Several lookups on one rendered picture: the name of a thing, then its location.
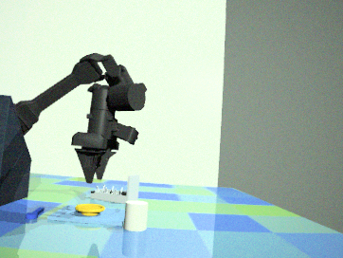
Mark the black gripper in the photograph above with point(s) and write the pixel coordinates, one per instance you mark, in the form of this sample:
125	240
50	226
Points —
96	146

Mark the white cylinder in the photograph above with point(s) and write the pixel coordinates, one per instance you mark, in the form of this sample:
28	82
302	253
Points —
135	215

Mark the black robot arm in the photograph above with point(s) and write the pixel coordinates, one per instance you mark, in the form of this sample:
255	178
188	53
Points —
122	94

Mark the yellow plate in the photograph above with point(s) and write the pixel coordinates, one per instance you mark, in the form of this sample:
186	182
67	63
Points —
90	209

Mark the grey dish rack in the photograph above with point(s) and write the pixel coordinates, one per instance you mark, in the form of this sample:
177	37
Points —
118	196

